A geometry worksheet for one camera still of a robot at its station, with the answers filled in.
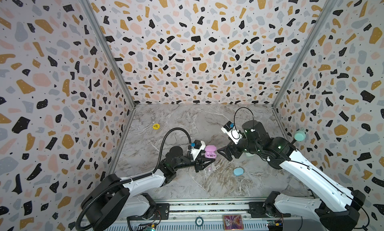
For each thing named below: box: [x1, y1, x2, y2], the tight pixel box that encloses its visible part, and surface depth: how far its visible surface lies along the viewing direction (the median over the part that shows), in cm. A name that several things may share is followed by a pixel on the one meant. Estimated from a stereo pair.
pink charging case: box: [204, 145, 217, 159], surface depth 73 cm
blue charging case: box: [233, 167, 244, 177], surface depth 88 cm
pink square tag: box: [223, 214, 244, 231], surface depth 72 cm
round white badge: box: [195, 216, 204, 227], surface depth 73 cm
